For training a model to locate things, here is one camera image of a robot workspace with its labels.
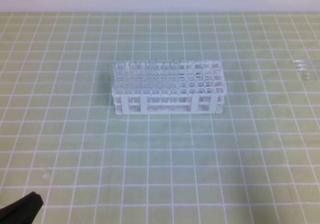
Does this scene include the clear test tubes at edge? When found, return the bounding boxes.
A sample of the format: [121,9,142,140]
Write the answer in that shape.
[293,60,320,81]

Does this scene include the green checkered tablecloth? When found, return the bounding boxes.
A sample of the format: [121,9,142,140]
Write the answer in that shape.
[0,12,320,224]

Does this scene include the white plastic test tube rack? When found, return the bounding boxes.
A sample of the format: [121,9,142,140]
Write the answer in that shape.
[111,60,227,115]

